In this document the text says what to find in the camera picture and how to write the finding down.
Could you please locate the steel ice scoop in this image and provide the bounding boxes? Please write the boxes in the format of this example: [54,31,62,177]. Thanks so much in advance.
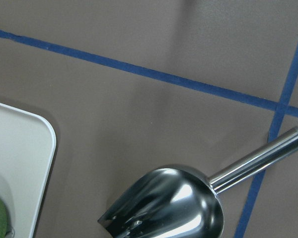
[98,127,298,238]

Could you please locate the beige tray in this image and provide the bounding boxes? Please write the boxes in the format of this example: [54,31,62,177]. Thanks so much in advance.
[0,103,57,238]

